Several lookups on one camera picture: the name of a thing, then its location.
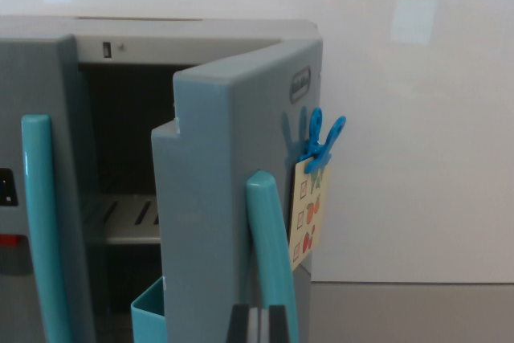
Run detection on blue plastic clip holding card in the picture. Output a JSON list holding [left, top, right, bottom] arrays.
[[298, 107, 347, 175]]

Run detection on teal handle of clip door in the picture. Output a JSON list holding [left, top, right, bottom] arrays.
[[244, 169, 300, 343]]

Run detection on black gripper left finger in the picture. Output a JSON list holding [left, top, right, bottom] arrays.
[[226, 304, 261, 343]]

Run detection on grey fridge door with dispenser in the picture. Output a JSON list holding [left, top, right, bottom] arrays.
[[0, 34, 106, 343]]

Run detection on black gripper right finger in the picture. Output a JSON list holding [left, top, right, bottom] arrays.
[[259, 304, 291, 343]]

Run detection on teal door bin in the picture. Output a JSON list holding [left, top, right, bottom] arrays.
[[130, 276, 166, 343]]

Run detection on grey slotted fridge shelf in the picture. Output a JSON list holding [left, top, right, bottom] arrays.
[[82, 194, 161, 246]]

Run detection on teal handle of dispenser door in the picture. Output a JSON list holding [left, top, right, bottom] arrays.
[[20, 113, 74, 343]]

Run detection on grey toy fridge body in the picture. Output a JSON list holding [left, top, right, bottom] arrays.
[[0, 15, 324, 316]]

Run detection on cream shopping checklist card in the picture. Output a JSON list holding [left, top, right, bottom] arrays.
[[288, 157, 332, 272]]

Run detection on black and red dispenser panel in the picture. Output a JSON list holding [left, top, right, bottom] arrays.
[[0, 166, 33, 278]]

